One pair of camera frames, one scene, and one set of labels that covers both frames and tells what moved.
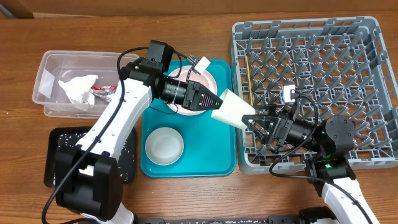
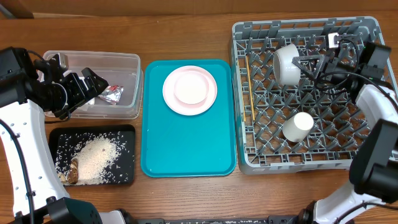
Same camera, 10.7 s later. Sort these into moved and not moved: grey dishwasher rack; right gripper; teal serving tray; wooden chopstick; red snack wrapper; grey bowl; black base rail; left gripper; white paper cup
Moved: white paper cup; left gripper; right gripper; grey bowl
Not moved: black base rail; teal serving tray; wooden chopstick; red snack wrapper; grey dishwasher rack
